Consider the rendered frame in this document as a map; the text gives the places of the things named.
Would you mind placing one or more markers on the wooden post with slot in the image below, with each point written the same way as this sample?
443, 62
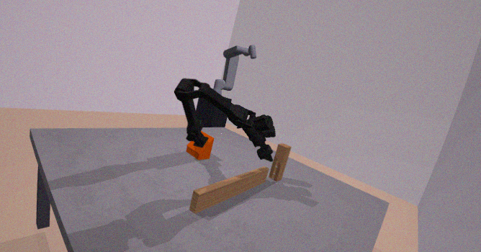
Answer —
279, 163

